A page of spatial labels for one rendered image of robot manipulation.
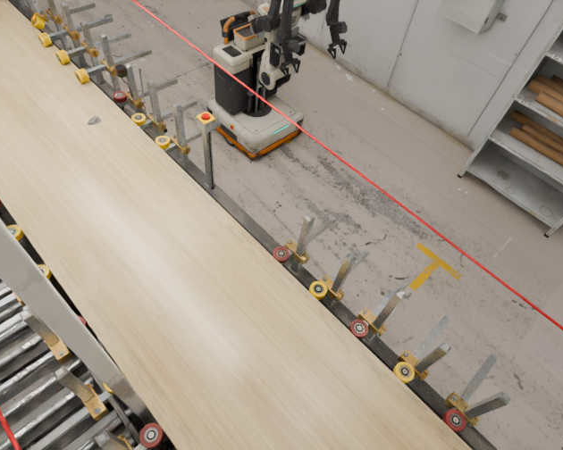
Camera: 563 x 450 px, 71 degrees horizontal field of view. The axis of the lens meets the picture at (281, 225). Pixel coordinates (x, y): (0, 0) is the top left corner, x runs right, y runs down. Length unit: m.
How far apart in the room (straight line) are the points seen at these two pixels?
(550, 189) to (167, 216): 3.31
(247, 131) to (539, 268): 2.59
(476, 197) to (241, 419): 2.95
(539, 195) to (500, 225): 0.45
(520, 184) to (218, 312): 3.06
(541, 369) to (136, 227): 2.74
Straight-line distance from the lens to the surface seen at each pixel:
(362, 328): 1.84
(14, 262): 0.75
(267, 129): 3.48
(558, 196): 4.23
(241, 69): 3.34
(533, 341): 3.40
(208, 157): 2.24
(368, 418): 1.74
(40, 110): 2.83
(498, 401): 1.77
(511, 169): 4.20
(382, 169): 3.79
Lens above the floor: 2.54
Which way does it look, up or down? 54 degrees down
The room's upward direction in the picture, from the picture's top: 10 degrees clockwise
